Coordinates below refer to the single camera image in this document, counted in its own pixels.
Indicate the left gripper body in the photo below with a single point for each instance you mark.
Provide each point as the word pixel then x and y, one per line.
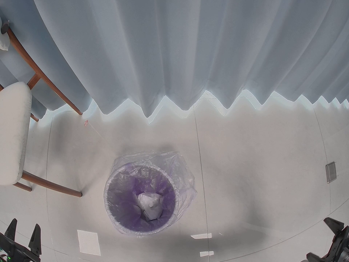
pixel 16 252

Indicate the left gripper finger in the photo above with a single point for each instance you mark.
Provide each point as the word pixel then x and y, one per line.
pixel 35 241
pixel 11 233

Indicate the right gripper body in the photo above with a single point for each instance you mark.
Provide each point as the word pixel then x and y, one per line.
pixel 342 244

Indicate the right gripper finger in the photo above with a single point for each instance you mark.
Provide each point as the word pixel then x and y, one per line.
pixel 335 226
pixel 317 258

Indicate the white trash bin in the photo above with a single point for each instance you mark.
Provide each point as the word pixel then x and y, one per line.
pixel 144 231

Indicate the white cushioned wooden chair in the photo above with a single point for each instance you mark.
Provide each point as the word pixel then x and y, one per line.
pixel 13 132

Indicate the crumpled white paper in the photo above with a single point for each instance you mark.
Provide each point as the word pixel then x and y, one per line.
pixel 148 203

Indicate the pale blue curtain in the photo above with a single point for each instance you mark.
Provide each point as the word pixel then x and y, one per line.
pixel 177 37

